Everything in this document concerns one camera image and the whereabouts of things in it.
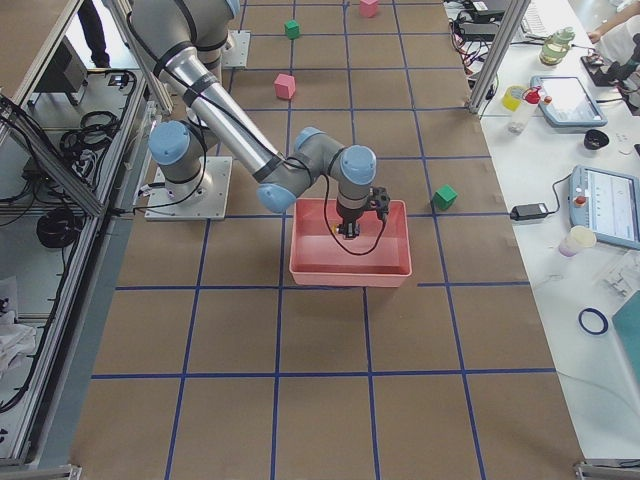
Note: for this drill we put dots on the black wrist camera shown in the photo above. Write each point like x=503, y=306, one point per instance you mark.
x=379, y=202

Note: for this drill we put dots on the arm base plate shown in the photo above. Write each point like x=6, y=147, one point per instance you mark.
x=235, y=53
x=203, y=197

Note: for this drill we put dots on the pink foam cube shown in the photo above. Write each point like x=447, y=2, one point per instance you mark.
x=368, y=8
x=284, y=86

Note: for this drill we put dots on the aluminium frame post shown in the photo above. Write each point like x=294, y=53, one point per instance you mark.
x=511, y=20

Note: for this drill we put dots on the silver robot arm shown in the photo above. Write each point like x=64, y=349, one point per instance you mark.
x=181, y=42
x=176, y=147

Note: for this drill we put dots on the teach pendant tablet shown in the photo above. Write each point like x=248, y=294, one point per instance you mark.
x=566, y=103
x=607, y=203

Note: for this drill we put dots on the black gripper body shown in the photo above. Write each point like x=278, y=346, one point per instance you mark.
x=348, y=218

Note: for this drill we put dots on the clear squeeze bottle red cap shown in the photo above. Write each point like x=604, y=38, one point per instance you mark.
x=528, y=105

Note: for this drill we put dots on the pink plastic bin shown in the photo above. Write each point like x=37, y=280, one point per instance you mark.
x=379, y=257

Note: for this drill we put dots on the black power adapter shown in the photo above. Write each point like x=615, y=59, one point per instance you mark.
x=527, y=212

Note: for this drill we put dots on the green foam cube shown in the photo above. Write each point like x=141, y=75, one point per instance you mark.
x=444, y=197
x=292, y=29

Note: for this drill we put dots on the black bowl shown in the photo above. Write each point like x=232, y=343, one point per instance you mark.
x=595, y=139

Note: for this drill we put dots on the yellow tape roll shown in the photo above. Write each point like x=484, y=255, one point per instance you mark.
x=513, y=96

